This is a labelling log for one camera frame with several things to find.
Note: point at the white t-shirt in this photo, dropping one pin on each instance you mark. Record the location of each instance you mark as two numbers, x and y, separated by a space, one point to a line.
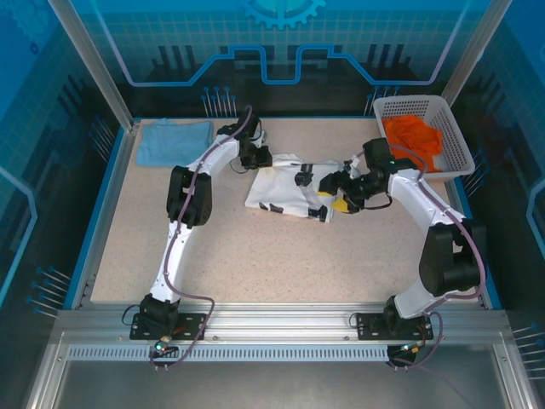
277 187

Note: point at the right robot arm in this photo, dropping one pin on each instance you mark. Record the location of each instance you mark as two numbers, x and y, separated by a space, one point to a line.
443 264

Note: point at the orange t-shirt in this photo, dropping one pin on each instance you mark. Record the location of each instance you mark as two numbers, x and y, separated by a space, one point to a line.
413 132

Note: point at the light blue folded t-shirt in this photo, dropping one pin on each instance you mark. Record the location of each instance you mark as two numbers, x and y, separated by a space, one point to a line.
174 145

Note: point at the white perforated plastic basket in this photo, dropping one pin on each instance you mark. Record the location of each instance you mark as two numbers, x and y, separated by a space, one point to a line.
417 106

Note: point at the power connector with LED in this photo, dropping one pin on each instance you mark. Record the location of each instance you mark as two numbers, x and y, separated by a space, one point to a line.
415 347
162 343

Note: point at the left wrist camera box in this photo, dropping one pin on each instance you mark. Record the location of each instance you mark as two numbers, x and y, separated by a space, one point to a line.
260 136

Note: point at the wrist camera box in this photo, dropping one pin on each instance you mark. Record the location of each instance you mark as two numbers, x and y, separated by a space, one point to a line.
353 168
260 136

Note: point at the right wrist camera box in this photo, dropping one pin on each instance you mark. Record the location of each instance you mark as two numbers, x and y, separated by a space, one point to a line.
353 168

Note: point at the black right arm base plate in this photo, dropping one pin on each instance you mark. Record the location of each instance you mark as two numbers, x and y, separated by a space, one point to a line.
370 326

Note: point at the aluminium side rail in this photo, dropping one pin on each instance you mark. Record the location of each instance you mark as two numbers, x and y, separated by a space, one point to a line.
121 170

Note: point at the aluminium mounting rail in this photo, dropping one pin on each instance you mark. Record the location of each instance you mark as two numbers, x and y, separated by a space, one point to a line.
277 319

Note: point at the aluminium frame post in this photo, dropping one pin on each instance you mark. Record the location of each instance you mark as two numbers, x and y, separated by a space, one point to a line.
474 51
90 55

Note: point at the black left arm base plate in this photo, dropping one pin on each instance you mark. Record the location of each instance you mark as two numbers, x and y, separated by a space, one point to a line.
193 326

